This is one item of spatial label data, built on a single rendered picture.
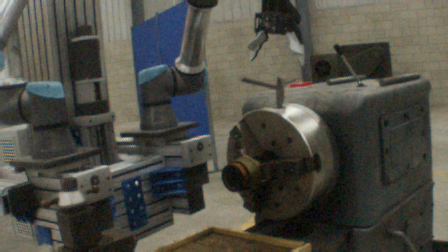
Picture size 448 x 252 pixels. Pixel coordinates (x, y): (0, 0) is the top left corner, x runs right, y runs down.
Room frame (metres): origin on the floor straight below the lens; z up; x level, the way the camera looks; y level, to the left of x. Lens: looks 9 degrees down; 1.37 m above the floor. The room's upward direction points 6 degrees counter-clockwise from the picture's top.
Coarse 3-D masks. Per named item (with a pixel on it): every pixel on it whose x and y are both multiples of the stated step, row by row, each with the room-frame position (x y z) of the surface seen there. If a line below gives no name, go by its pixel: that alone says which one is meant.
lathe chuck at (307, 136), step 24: (264, 120) 1.37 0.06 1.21; (288, 120) 1.32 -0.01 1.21; (312, 120) 1.36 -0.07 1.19; (264, 144) 1.37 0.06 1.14; (288, 144) 1.32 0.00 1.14; (312, 144) 1.29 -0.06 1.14; (240, 192) 1.44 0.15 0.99; (288, 192) 1.33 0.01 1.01; (312, 192) 1.28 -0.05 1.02; (264, 216) 1.39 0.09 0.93; (288, 216) 1.33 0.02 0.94
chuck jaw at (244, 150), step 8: (240, 128) 1.38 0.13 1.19; (248, 128) 1.40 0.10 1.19; (232, 136) 1.39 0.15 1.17; (240, 136) 1.37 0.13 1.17; (248, 136) 1.38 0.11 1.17; (240, 144) 1.34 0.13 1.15; (248, 144) 1.35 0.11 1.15; (256, 144) 1.37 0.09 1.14; (240, 152) 1.32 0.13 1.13; (248, 152) 1.33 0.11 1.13; (256, 152) 1.35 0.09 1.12; (264, 152) 1.37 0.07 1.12
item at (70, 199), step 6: (60, 192) 0.96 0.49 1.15; (66, 192) 0.95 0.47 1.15; (72, 192) 0.95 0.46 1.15; (78, 192) 0.96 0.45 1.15; (84, 192) 0.98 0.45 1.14; (60, 198) 0.95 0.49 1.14; (66, 198) 0.94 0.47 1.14; (72, 198) 0.95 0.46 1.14; (78, 198) 0.95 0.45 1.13; (84, 198) 0.97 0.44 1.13; (54, 204) 0.95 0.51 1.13; (60, 204) 0.94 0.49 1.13; (66, 204) 0.94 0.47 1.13; (72, 204) 0.94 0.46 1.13; (78, 204) 0.95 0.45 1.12
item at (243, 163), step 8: (240, 160) 1.28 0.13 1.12; (248, 160) 1.29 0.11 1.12; (256, 160) 1.32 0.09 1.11; (224, 168) 1.27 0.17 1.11; (232, 168) 1.25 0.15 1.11; (240, 168) 1.25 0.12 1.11; (248, 168) 1.26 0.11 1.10; (256, 168) 1.28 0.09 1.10; (224, 176) 1.27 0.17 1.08; (232, 176) 1.31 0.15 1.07; (240, 176) 1.24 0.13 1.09; (248, 176) 1.26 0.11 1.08; (256, 176) 1.27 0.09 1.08; (224, 184) 1.27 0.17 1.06; (232, 184) 1.29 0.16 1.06; (240, 184) 1.24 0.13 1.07; (248, 184) 1.26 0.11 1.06; (256, 184) 1.28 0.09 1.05
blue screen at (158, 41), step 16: (160, 16) 7.88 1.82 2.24; (176, 16) 7.14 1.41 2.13; (144, 32) 8.90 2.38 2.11; (160, 32) 7.95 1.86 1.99; (176, 32) 7.20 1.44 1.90; (144, 48) 8.99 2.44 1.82; (160, 48) 8.03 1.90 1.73; (176, 48) 7.26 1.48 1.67; (144, 64) 9.10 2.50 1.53; (160, 64) 8.08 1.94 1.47; (176, 96) 7.50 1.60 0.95; (192, 96) 6.81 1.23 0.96; (208, 96) 6.30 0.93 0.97; (176, 112) 7.56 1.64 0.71; (192, 112) 6.88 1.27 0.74; (208, 112) 6.29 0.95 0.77; (192, 128) 6.94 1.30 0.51; (208, 128) 6.37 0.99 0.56
